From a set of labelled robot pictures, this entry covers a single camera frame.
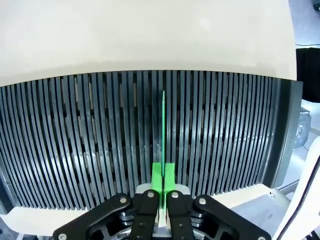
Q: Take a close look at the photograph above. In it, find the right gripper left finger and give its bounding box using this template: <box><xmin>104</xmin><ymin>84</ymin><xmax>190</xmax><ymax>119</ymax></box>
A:
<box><xmin>51</xmin><ymin>161</ymin><xmax>165</xmax><ymax>240</ymax></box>

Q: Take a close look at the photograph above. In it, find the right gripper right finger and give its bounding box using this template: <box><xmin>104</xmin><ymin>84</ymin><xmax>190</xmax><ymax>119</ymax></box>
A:
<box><xmin>163</xmin><ymin>162</ymin><xmax>273</xmax><ymax>240</ymax></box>

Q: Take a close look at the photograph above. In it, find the green perforated circuit board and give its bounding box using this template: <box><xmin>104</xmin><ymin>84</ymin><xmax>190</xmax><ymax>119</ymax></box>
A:
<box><xmin>159</xmin><ymin>89</ymin><xmax>167</xmax><ymax>211</ymax></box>

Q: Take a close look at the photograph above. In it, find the black slotted PCB rack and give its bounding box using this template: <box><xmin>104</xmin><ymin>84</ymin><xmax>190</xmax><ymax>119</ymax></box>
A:
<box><xmin>0</xmin><ymin>69</ymin><xmax>304</xmax><ymax>216</ymax></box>

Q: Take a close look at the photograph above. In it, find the large white desk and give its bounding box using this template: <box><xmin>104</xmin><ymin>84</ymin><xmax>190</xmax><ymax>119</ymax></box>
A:
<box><xmin>272</xmin><ymin>134</ymin><xmax>320</xmax><ymax>240</ymax></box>

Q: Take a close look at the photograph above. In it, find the black ribbed object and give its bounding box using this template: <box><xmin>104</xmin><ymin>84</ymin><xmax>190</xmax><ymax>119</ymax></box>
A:
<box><xmin>295</xmin><ymin>46</ymin><xmax>320</xmax><ymax>101</ymax></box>

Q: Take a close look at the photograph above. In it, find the white metal base plate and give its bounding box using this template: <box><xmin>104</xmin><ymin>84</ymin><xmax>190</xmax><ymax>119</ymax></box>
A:
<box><xmin>217</xmin><ymin>184</ymin><xmax>296</xmax><ymax>240</ymax></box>

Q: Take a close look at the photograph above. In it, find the silver metal bracket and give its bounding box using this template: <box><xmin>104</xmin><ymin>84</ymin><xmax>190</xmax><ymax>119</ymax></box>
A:
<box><xmin>294</xmin><ymin>106</ymin><xmax>312</xmax><ymax>151</ymax></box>

